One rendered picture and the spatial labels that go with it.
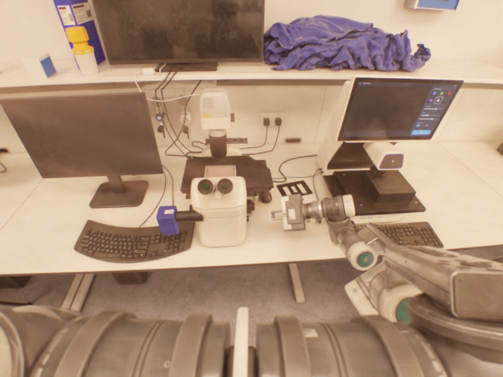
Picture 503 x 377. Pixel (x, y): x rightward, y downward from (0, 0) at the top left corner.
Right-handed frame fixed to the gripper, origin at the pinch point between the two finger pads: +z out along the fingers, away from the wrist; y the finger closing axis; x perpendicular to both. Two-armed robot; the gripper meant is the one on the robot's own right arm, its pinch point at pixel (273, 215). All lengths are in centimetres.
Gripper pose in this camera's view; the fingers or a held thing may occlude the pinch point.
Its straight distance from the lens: 101.0
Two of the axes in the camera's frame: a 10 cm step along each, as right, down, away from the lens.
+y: -0.6, -9.5, 3.0
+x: -3.7, -2.6, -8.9
